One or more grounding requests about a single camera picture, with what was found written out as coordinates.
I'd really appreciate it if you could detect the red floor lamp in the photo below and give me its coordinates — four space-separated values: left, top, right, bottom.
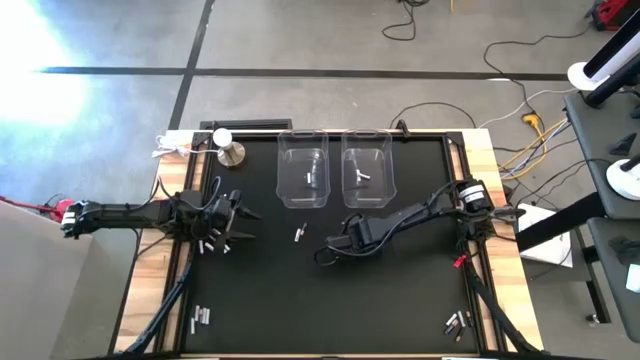
0 194 81 225

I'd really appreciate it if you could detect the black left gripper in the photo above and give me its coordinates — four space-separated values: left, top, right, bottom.
200 189 263 251

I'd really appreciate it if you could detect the black floor cable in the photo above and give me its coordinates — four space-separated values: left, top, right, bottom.
482 27 594 119
388 101 477 130
381 0 432 42

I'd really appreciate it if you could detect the white coiled cable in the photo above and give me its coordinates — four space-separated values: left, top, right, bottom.
152 133 194 160

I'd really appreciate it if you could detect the small black object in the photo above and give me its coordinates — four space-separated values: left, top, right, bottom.
608 132 639 157

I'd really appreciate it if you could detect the black frame strut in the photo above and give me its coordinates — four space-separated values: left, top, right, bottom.
462 257 539 357
122 244 199 357

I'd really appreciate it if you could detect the white round stand base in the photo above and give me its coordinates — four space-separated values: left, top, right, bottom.
567 61 610 92
605 158 640 201

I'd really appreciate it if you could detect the grey cabinet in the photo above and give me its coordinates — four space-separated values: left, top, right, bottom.
0 199 95 360

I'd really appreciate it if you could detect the white board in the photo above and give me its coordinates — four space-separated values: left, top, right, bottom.
517 202 575 270

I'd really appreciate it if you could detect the grey side table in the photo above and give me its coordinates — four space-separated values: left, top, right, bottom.
587 217 640 346
563 91 640 221

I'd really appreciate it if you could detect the black flat bar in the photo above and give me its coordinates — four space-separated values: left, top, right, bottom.
514 191 607 253

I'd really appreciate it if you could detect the white bulb brass lamp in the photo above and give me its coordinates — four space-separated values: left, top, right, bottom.
211 128 247 170

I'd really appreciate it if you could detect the yellow extension cord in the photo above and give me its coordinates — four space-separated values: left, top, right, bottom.
499 112 569 181

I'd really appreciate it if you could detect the clear plastic bin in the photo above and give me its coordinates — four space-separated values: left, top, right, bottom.
275 128 331 210
340 128 399 210

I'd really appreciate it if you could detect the black aluminium table frame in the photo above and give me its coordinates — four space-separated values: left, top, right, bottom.
179 127 489 357

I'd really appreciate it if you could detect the white floor cable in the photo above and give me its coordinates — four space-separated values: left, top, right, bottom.
477 87 579 130

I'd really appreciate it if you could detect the black and white pole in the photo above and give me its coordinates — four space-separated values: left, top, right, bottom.
583 19 640 81

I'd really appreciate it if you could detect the red toolbox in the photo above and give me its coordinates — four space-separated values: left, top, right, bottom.
585 0 630 32

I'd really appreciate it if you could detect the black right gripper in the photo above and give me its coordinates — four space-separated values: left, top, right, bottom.
325 215 389 255

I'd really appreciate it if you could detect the black cloth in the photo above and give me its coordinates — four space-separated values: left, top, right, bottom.
608 235 640 265

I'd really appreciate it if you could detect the pale paper note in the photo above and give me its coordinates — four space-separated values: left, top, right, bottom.
625 263 640 294

